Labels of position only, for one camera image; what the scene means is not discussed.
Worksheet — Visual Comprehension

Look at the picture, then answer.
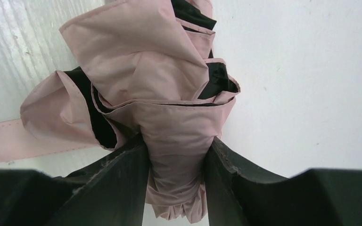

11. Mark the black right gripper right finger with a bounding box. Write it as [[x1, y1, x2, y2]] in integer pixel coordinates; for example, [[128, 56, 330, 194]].
[[203, 138, 362, 226]]

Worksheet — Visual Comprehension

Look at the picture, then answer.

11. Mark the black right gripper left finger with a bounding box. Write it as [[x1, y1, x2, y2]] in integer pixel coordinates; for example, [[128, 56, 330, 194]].
[[0, 135, 150, 226]]

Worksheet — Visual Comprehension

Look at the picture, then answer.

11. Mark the pink and black umbrella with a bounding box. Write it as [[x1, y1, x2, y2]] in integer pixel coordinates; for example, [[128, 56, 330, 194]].
[[0, 0, 240, 224]]

